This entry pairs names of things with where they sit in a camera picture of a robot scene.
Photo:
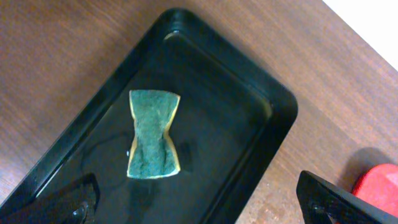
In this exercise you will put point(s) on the red plastic tray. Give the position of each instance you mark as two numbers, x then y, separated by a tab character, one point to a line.
378	187

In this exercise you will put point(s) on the black tray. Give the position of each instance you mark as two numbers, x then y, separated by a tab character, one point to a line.
230	122

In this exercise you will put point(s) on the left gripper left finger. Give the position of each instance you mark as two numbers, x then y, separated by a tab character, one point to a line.
75	203

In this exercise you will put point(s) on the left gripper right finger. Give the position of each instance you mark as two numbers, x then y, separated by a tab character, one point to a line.
322	202

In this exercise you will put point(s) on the green yellow sponge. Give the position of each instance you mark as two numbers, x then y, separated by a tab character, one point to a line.
153	154

